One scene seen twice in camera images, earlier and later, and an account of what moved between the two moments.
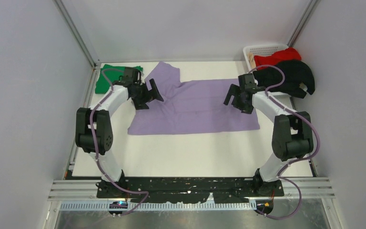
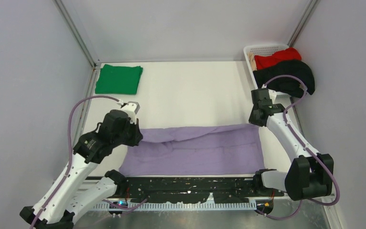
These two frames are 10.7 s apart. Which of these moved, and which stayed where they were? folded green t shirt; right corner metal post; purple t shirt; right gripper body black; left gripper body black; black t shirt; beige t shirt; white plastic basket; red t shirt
Moved: right gripper body black; left gripper body black; purple t shirt
Stayed: right corner metal post; red t shirt; beige t shirt; white plastic basket; black t shirt; folded green t shirt
